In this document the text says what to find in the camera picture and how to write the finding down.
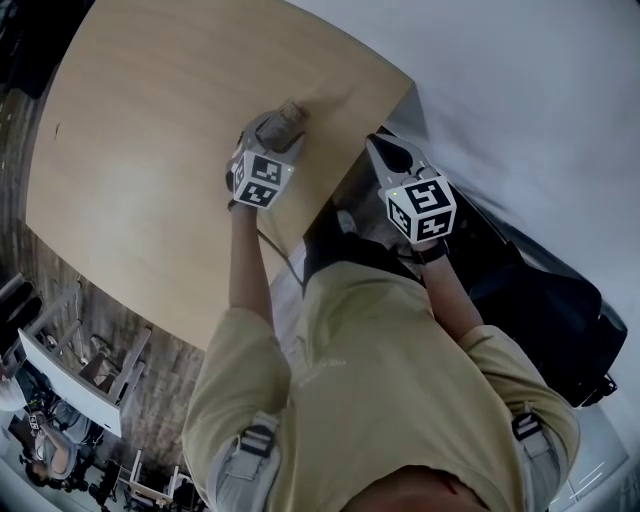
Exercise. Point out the person's left forearm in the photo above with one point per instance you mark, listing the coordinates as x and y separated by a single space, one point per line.
247 270

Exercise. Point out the large black case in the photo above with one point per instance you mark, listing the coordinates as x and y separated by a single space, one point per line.
550 320

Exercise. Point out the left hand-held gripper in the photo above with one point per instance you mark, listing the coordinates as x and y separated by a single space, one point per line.
260 180

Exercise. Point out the black wristband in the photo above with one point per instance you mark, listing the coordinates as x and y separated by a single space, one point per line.
431 254

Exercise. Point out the curved white desk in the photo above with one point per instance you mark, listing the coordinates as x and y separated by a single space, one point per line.
75 395

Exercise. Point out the person's white shoe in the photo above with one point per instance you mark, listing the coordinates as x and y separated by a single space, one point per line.
346 222

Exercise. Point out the small white desk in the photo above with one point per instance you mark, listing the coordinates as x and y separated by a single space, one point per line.
145 492

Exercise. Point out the person's dark trousers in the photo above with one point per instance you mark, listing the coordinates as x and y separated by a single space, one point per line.
370 255

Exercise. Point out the person's right forearm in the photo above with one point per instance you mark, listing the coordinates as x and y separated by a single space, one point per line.
450 295

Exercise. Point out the person's beige t-shirt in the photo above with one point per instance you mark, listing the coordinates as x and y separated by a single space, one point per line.
390 380

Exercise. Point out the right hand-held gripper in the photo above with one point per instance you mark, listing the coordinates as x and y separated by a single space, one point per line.
425 210

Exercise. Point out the light wooden table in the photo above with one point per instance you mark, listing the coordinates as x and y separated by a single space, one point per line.
150 150

